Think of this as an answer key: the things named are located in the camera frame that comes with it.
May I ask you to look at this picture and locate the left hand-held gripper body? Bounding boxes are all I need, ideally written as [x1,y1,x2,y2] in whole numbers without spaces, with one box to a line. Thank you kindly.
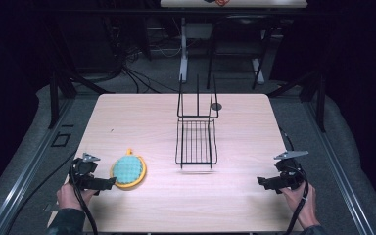
[68,152,102,192]

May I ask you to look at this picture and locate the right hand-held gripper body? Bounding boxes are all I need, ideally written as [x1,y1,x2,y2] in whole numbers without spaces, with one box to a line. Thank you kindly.
[272,150,309,192]

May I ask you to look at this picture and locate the teal and yellow pot holder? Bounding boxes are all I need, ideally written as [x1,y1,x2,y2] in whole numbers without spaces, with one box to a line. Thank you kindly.
[109,148,148,191]

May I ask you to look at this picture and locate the black wire rack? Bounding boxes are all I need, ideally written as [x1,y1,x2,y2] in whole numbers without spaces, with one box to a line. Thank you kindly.
[174,73,220,170]

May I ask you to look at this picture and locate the person's left hand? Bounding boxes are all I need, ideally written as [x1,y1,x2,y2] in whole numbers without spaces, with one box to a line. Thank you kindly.
[56,181,98,212]

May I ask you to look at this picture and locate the person's right hand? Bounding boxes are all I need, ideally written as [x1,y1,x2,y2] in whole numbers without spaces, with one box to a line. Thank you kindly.
[279,181,321,230]

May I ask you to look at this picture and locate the black metal stand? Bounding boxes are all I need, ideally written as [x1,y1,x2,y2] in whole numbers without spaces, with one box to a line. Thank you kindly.
[266,58,327,133]
[44,19,116,129]

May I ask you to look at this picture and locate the black chair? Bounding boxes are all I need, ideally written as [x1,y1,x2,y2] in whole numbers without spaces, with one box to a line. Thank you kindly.
[206,14,275,91]

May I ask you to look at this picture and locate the white background desk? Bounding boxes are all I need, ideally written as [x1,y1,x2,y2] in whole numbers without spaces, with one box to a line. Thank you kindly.
[160,0,308,85]

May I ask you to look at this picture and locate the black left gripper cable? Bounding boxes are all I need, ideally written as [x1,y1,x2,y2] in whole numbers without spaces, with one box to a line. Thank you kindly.
[69,166,100,235]

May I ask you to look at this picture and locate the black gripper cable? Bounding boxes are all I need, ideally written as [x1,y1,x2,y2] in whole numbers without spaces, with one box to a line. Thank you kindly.
[278,127,310,235]
[69,166,100,235]

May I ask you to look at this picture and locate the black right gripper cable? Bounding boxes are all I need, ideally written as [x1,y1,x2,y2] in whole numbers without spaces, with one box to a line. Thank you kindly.
[278,127,310,235]

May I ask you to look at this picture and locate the black floor cable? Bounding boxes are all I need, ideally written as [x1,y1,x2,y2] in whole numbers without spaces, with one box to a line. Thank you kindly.
[5,148,78,235]

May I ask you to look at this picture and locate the aluminium floor rail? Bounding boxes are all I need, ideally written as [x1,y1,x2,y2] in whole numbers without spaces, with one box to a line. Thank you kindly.
[303,97,376,235]
[0,97,76,235]

